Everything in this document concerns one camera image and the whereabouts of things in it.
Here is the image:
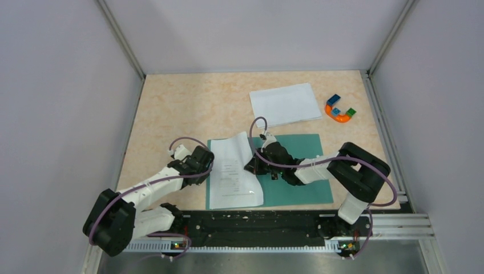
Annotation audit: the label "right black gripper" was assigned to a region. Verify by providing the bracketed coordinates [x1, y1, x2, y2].
[244, 147, 284, 175]

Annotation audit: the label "printed white paper sheet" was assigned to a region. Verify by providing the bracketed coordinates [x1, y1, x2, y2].
[207, 131, 264, 209]

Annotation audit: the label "green plastic folder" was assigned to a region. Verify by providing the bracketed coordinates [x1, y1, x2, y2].
[205, 132, 333, 209]

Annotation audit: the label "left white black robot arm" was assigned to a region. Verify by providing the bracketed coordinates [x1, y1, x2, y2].
[82, 145, 215, 257]

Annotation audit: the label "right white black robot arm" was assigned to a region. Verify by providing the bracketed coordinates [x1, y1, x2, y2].
[244, 141, 391, 235]

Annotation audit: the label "blank white paper sheets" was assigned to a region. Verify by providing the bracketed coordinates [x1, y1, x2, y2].
[249, 83, 322, 127]

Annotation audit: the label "light blue toy brick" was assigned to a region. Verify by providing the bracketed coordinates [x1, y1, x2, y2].
[332, 108, 341, 116]

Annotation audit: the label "orange curved toy block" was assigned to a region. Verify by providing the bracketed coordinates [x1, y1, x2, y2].
[325, 105, 357, 123]

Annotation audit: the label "dark blue toy brick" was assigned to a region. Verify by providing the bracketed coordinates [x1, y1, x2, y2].
[326, 94, 341, 107]

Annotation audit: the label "green toy brick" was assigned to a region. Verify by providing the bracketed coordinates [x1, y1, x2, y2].
[345, 108, 356, 117]

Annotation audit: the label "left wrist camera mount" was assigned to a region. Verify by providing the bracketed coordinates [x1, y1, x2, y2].
[172, 144, 192, 161]

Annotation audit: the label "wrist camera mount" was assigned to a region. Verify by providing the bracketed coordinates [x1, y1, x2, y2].
[172, 144, 192, 161]
[260, 132, 277, 147]

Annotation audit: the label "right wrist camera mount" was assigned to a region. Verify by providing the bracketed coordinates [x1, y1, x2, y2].
[260, 132, 277, 147]

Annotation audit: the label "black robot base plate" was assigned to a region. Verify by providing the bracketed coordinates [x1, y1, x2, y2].
[149, 209, 372, 247]

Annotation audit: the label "grey slotted cable duct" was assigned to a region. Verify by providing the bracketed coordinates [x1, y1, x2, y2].
[124, 239, 341, 253]

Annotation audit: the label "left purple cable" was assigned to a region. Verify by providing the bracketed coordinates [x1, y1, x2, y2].
[88, 136, 215, 247]

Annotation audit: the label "aluminium frame rail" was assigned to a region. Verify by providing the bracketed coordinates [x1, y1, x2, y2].
[372, 191, 435, 240]

